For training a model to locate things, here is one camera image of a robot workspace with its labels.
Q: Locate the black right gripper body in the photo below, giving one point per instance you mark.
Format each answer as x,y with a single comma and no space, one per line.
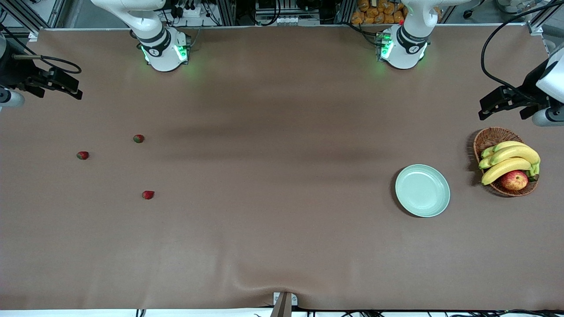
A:
12,72

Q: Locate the large table cover mat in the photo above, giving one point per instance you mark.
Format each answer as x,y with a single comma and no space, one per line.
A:
282,242

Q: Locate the pale green round plate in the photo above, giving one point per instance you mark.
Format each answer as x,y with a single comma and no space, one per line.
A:
422,190

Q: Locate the yellow banana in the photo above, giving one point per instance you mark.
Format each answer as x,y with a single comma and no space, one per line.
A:
511,144
504,168
520,152

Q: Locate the red apple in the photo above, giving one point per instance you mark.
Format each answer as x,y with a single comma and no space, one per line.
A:
514,180

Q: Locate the bag of orange bread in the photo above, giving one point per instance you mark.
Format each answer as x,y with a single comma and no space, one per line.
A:
374,12

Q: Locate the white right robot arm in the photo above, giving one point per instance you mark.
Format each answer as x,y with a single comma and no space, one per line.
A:
161,48

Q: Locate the white power strip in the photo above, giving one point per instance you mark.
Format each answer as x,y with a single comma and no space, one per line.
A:
189,12

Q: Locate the small greenish banana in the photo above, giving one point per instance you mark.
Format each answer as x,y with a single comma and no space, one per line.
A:
484,163
487,152

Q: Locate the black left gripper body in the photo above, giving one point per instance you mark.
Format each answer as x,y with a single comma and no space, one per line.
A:
532,89

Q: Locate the red strawberry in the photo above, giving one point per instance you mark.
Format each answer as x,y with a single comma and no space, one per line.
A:
138,138
82,155
148,194

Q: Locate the white terminal block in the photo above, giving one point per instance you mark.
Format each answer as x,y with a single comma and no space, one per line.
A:
293,20

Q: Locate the brown wicker basket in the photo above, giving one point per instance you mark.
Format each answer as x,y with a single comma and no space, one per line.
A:
491,136

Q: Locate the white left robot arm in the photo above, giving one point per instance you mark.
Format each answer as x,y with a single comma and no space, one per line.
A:
405,48

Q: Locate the aluminium frame corner bar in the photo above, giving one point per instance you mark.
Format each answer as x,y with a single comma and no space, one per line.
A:
535,28

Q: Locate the metal table edge bracket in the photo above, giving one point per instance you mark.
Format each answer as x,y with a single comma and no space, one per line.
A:
284,301

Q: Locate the aluminium frame post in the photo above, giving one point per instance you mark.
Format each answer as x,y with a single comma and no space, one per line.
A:
346,11
225,12
57,13

